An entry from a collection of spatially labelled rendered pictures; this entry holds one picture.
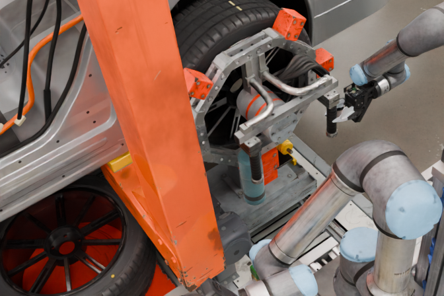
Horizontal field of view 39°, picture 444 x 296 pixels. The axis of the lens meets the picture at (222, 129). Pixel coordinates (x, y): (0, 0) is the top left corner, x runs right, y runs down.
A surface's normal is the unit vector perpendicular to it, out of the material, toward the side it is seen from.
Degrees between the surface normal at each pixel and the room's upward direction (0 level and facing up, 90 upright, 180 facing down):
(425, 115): 0
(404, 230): 83
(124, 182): 0
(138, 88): 90
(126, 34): 90
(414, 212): 83
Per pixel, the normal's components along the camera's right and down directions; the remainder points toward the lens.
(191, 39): -0.47, -0.40
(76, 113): 0.56, 0.56
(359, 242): -0.17, -0.76
